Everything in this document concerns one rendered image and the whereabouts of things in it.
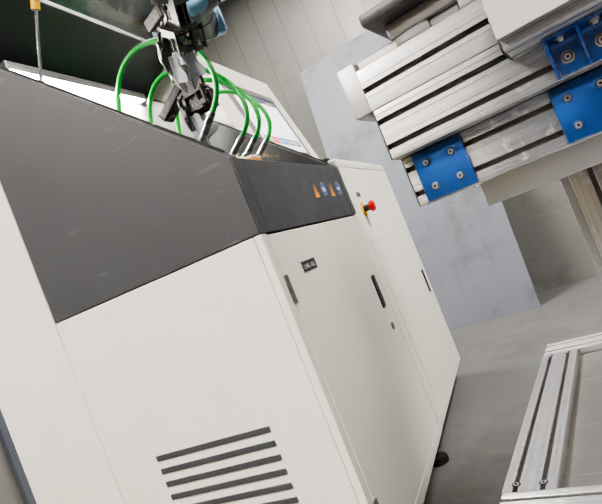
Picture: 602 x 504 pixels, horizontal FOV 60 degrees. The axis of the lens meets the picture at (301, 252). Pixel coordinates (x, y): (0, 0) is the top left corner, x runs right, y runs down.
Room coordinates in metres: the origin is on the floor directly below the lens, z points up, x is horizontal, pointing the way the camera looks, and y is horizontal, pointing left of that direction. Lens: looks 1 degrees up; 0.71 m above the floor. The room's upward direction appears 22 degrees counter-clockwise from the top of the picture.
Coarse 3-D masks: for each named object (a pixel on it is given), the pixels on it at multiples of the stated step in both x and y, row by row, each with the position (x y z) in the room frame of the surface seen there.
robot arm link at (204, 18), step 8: (192, 0) 1.22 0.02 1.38; (200, 0) 1.23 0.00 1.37; (208, 0) 1.26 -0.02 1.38; (216, 0) 1.27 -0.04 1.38; (192, 8) 1.23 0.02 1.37; (200, 8) 1.25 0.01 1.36; (208, 8) 1.27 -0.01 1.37; (192, 16) 1.27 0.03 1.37; (200, 16) 1.28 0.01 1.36; (208, 16) 1.30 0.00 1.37
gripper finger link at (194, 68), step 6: (186, 54) 1.17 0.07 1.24; (192, 54) 1.16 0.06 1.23; (186, 60) 1.17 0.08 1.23; (192, 60) 1.18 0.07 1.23; (192, 66) 1.19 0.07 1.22; (198, 66) 1.17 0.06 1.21; (192, 72) 1.20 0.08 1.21; (198, 72) 1.19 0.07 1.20; (204, 72) 1.17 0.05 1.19; (192, 78) 1.20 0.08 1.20; (192, 84) 1.21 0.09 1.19
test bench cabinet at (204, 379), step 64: (256, 256) 1.01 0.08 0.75; (64, 320) 1.22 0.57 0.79; (128, 320) 1.15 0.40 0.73; (192, 320) 1.09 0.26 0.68; (256, 320) 1.03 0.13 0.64; (128, 384) 1.17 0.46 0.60; (192, 384) 1.11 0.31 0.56; (256, 384) 1.05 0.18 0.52; (320, 384) 1.01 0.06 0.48; (128, 448) 1.20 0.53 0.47; (192, 448) 1.13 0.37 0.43; (256, 448) 1.07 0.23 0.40; (320, 448) 1.02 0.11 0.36
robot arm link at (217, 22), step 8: (216, 8) 1.37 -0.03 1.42; (216, 16) 1.37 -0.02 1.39; (208, 24) 1.33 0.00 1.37; (216, 24) 1.38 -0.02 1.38; (224, 24) 1.38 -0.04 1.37; (200, 32) 1.36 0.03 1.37; (208, 32) 1.37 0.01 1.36; (216, 32) 1.39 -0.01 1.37; (224, 32) 1.41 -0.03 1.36; (208, 40) 1.41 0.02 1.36
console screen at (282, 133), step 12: (252, 96) 2.12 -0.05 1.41; (264, 96) 2.26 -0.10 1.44; (240, 108) 1.91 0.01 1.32; (252, 108) 2.02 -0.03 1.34; (276, 108) 2.30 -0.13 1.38; (252, 120) 1.93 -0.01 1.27; (264, 120) 2.05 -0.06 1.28; (276, 120) 2.19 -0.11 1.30; (264, 132) 1.96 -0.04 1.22; (276, 132) 2.08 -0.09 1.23; (288, 132) 2.22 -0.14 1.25; (288, 144) 2.12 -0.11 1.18; (300, 144) 2.26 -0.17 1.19
